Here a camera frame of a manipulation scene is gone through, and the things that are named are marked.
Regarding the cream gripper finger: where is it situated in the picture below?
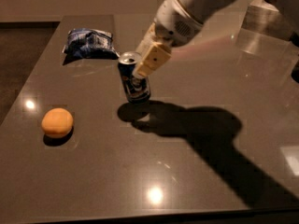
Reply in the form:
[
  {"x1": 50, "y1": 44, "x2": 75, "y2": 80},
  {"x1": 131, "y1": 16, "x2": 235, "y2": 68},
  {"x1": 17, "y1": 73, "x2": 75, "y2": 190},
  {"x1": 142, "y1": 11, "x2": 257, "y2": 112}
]
[
  {"x1": 133, "y1": 42, "x2": 171, "y2": 79},
  {"x1": 135, "y1": 23, "x2": 157, "y2": 57}
]

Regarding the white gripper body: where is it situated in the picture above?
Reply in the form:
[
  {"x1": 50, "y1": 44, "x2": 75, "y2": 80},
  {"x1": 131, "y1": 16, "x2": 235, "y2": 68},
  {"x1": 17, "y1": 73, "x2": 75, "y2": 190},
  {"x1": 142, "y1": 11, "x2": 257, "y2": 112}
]
[{"x1": 154, "y1": 0, "x2": 204, "y2": 47}]

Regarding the dark blue pepsi can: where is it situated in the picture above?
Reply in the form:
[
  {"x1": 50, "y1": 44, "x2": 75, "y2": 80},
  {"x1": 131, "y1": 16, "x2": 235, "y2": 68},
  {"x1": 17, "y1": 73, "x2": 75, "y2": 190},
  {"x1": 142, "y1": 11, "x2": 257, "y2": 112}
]
[{"x1": 118, "y1": 51, "x2": 150, "y2": 104}]

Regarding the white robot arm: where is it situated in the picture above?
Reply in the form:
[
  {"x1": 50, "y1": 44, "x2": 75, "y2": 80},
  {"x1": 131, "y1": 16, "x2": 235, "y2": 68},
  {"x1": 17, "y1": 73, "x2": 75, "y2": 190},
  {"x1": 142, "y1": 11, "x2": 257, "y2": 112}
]
[{"x1": 133, "y1": 0, "x2": 299, "y2": 78}]

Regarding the blue chip bag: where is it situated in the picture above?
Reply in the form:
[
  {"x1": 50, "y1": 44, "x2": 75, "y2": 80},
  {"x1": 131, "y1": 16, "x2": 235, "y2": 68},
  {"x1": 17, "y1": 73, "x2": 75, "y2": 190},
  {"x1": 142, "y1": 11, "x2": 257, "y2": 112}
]
[{"x1": 63, "y1": 28, "x2": 119, "y2": 60}]

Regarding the grey metal box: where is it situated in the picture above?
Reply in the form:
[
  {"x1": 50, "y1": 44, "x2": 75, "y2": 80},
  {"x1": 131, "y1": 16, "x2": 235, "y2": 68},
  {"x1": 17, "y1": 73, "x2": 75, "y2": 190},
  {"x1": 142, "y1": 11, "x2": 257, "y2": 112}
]
[{"x1": 242, "y1": 0, "x2": 294, "y2": 40}]

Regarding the orange fruit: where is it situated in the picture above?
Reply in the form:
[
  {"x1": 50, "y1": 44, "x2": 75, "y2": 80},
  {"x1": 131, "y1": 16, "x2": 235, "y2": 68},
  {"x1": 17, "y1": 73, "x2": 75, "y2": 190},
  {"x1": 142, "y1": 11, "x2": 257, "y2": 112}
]
[{"x1": 41, "y1": 108, "x2": 74, "y2": 138}]

